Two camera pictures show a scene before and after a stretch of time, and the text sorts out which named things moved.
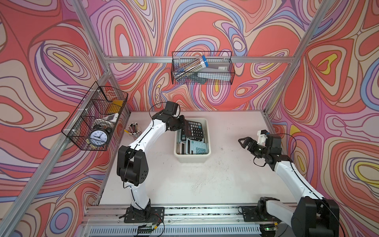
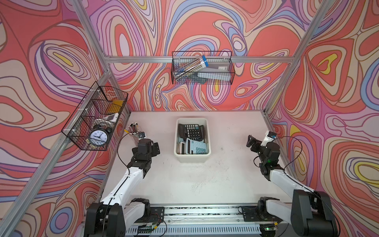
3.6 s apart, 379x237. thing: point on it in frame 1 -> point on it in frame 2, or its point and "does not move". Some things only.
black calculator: [192, 130] does not move
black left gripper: [182, 123] -> [153, 151]
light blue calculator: [195, 147] does not move
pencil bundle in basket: [190, 67] does not move
